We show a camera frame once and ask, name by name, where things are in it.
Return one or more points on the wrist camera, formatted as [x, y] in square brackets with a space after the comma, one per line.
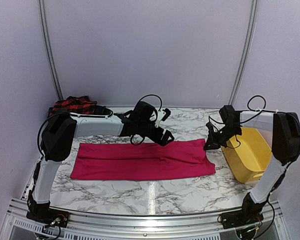
[211, 129]
[161, 116]

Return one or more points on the pink garment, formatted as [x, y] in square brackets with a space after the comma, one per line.
[146, 162]

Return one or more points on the left corner wall post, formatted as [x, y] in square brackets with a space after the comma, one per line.
[48, 49]

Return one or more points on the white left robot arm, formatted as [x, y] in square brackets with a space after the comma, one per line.
[56, 134]

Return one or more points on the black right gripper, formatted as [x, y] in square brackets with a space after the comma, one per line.
[213, 142]

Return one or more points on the right corner wall post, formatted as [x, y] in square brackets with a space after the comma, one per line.
[251, 27]

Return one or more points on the red black plaid shirt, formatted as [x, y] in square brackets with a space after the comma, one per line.
[80, 105]

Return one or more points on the corner wall post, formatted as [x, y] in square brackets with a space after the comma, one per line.
[251, 27]
[48, 49]

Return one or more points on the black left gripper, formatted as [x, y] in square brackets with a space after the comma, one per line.
[162, 141]

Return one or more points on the dark green plaid garment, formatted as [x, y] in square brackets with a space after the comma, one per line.
[92, 110]

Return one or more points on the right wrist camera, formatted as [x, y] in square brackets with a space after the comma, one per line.
[211, 129]

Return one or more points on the yellow laundry basket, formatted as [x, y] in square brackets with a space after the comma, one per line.
[247, 155]

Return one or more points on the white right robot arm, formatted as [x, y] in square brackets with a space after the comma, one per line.
[285, 148]

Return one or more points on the aluminium front rail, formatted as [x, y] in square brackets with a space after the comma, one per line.
[80, 225]

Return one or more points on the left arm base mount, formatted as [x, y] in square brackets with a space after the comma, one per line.
[47, 218]

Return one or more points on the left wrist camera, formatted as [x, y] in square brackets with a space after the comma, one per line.
[161, 116]

